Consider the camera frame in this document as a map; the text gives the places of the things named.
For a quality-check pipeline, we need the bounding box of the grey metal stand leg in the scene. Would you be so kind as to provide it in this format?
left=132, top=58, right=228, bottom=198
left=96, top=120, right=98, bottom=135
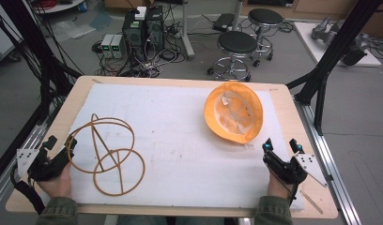
left=179, top=0, right=196, bottom=61

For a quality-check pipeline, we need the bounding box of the white cabinet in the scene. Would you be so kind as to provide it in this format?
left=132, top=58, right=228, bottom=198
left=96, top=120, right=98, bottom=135
left=0, top=0, right=23, bottom=63

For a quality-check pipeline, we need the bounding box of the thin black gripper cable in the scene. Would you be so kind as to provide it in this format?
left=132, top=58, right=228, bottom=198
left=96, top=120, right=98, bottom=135
left=268, top=170, right=300, bottom=208

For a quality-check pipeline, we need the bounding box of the brown wire hat stand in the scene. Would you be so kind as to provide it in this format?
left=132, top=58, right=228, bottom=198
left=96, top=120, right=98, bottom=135
left=64, top=112, right=146, bottom=197

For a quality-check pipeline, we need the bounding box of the black computer tower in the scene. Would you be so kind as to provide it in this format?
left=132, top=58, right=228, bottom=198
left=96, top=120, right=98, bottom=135
left=145, top=5, right=165, bottom=52
left=121, top=9, right=147, bottom=63

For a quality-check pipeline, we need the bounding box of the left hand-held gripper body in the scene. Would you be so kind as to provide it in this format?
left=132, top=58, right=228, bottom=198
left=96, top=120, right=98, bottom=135
left=16, top=145, right=76, bottom=183

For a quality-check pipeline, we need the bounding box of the person's left hand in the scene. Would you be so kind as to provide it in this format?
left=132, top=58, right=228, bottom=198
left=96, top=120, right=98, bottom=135
left=37, top=161, right=73, bottom=200

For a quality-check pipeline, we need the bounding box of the aluminium rail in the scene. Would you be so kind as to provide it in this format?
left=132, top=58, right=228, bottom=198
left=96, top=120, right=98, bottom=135
left=293, top=95, right=364, bottom=225
left=0, top=104, right=63, bottom=214

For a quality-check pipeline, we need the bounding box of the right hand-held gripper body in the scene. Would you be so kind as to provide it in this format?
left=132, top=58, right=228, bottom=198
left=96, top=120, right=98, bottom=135
left=262, top=152, right=329, bottom=188

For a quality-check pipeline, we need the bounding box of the tangle of floor cables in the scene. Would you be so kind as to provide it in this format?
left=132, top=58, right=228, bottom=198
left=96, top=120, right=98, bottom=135
left=91, top=18, right=189, bottom=79

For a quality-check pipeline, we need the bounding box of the white board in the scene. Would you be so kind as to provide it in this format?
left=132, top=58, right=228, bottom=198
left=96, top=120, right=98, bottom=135
left=293, top=21, right=383, bottom=68

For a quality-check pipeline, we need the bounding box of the white round table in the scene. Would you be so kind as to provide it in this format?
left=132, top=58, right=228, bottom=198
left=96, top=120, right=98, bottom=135
left=32, top=0, right=86, bottom=15

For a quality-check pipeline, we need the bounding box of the black sleeved gripper cable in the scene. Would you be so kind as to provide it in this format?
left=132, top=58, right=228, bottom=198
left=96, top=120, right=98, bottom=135
left=9, top=163, right=47, bottom=216

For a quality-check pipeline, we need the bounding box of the white box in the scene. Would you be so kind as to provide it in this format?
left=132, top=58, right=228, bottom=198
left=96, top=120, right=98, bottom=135
left=133, top=6, right=148, bottom=22

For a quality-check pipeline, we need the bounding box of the grey power supply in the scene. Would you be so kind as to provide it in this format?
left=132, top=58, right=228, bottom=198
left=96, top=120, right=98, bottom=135
left=100, top=33, right=115, bottom=59
left=110, top=33, right=126, bottom=59

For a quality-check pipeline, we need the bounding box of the thin wooden stick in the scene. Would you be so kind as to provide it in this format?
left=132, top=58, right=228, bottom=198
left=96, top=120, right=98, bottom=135
left=299, top=189, right=325, bottom=216

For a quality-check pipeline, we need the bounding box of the clear plastic sheet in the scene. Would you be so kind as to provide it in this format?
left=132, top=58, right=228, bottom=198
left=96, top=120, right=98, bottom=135
left=51, top=19, right=98, bottom=42

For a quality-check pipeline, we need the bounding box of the grey robot part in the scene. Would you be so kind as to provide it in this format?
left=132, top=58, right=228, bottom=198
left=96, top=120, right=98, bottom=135
left=311, top=16, right=342, bottom=45

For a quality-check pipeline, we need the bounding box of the black flat case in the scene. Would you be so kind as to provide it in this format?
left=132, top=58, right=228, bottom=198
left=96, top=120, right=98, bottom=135
left=211, top=12, right=236, bottom=33

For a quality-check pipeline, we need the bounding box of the person's right hand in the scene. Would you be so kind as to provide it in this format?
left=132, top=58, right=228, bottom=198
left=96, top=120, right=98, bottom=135
left=267, top=171, right=295, bottom=201

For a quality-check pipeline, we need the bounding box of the black round stool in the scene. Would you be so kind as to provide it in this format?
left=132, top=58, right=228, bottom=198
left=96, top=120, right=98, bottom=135
left=247, top=7, right=284, bottom=68
left=207, top=30, right=259, bottom=83

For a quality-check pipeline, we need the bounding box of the white foam mat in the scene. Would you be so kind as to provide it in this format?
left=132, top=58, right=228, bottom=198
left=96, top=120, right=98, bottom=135
left=45, top=82, right=306, bottom=211

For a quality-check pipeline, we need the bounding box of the black frame post with cables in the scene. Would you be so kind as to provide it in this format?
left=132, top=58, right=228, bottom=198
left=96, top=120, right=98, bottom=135
left=0, top=0, right=84, bottom=126

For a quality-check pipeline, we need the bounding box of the orange bucket hat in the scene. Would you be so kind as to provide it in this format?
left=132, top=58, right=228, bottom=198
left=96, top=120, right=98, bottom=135
left=203, top=82, right=265, bottom=145

